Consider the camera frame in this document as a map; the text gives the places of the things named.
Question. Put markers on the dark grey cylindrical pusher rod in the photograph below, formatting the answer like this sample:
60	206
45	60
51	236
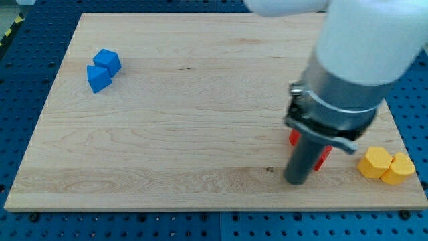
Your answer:
305	155

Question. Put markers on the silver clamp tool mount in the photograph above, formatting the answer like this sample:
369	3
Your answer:
328	110

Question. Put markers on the red star block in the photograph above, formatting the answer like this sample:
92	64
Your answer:
294	137

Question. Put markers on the red circle block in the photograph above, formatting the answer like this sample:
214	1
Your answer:
324	155

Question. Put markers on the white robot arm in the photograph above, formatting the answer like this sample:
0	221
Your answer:
364	47

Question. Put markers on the yellow hexagon block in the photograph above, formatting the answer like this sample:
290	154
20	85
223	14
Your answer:
375	162

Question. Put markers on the yellow heart block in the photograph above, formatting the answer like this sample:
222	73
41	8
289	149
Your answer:
400	169

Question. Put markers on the light wooden board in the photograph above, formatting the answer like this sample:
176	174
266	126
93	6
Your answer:
193	121

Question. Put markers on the blue triangular block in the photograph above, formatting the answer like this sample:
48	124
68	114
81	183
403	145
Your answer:
98	78

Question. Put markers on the blue cube block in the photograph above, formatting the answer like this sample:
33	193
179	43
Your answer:
109	60

